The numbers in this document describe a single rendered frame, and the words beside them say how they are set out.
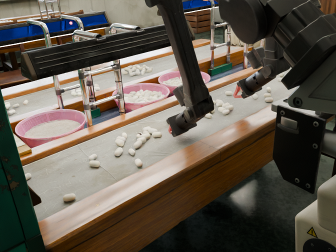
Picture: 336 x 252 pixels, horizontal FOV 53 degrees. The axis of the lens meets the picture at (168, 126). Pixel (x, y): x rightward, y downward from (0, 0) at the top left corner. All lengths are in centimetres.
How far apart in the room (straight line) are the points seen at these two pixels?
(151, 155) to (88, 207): 32
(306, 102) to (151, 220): 61
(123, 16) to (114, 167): 599
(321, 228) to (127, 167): 57
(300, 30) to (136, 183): 62
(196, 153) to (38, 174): 49
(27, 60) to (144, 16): 629
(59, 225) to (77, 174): 25
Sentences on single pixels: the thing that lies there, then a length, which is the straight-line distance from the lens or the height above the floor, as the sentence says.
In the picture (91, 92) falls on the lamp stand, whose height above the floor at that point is 80.
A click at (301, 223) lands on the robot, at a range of 82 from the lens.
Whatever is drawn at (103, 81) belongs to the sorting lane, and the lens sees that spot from 191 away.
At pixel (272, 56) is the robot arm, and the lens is 119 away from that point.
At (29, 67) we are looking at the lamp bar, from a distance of 98.
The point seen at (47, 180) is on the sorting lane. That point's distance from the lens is 109.
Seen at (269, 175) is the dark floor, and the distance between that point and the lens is 237.
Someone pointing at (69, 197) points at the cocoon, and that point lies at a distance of 97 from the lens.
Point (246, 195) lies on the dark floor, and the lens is 217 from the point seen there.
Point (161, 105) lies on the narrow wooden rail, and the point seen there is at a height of 76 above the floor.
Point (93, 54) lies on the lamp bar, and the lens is 106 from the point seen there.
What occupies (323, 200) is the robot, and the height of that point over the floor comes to 87.
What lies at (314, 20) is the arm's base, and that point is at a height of 123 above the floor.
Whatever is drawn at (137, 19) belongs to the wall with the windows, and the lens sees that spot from 712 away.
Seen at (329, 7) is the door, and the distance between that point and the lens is 598.
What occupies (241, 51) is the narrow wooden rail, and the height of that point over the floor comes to 76.
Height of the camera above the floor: 131
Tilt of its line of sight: 26 degrees down
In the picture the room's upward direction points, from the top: 3 degrees counter-clockwise
